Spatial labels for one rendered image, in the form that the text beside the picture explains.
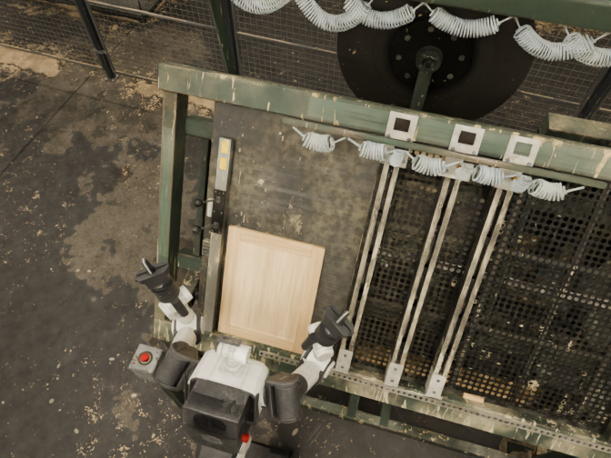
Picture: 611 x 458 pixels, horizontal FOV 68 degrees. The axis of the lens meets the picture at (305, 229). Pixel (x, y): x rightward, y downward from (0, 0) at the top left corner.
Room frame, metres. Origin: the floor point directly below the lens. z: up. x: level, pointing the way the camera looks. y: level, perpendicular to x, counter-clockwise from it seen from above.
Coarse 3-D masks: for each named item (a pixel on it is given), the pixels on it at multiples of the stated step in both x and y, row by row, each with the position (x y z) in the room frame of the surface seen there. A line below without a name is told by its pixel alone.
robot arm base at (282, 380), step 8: (272, 376) 0.48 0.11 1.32; (280, 376) 0.47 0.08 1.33; (288, 376) 0.47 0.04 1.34; (296, 376) 0.47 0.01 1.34; (272, 384) 0.44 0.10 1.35; (280, 384) 0.43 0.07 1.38; (288, 384) 0.43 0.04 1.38; (296, 384) 0.44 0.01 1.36; (272, 392) 0.42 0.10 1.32; (272, 400) 0.40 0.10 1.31; (272, 408) 0.37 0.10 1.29; (272, 416) 0.34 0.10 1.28
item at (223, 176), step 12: (228, 144) 1.30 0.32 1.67; (228, 156) 1.28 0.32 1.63; (228, 168) 1.25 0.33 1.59; (216, 180) 1.23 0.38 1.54; (228, 180) 1.23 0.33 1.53; (228, 192) 1.21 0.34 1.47; (216, 240) 1.07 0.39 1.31; (216, 252) 1.04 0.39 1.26; (216, 264) 1.00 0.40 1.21; (216, 276) 0.97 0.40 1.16; (216, 288) 0.93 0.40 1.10; (216, 300) 0.91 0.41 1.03; (204, 312) 0.86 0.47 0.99
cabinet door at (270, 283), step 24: (240, 240) 1.07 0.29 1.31; (264, 240) 1.06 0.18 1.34; (288, 240) 1.05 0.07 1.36; (240, 264) 1.00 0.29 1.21; (264, 264) 0.99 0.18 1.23; (288, 264) 0.98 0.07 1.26; (312, 264) 0.97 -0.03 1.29; (240, 288) 0.93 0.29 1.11; (264, 288) 0.92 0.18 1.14; (288, 288) 0.92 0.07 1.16; (312, 288) 0.91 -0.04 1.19; (240, 312) 0.86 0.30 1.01; (264, 312) 0.85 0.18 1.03; (288, 312) 0.84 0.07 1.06; (312, 312) 0.84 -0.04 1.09; (240, 336) 0.78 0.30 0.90; (264, 336) 0.77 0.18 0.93; (288, 336) 0.77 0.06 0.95
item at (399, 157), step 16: (384, 160) 1.15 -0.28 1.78; (400, 160) 1.06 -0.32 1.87; (384, 176) 1.13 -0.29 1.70; (384, 192) 1.12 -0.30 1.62; (384, 208) 1.06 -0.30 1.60; (384, 224) 1.02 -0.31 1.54; (368, 240) 0.99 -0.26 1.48; (368, 256) 0.95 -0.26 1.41; (368, 272) 0.90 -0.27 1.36; (368, 288) 0.86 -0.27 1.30; (352, 304) 0.82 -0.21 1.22; (352, 320) 0.79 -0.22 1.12; (352, 336) 0.72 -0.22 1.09; (352, 352) 0.68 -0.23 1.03; (336, 368) 0.63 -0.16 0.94
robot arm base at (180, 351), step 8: (176, 344) 0.57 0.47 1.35; (184, 344) 0.59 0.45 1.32; (176, 352) 0.54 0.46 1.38; (184, 352) 0.55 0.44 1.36; (192, 352) 0.56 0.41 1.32; (184, 360) 0.51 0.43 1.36; (192, 360) 0.52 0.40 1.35; (192, 368) 0.50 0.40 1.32; (160, 384) 0.44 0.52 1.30; (176, 384) 0.45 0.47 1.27
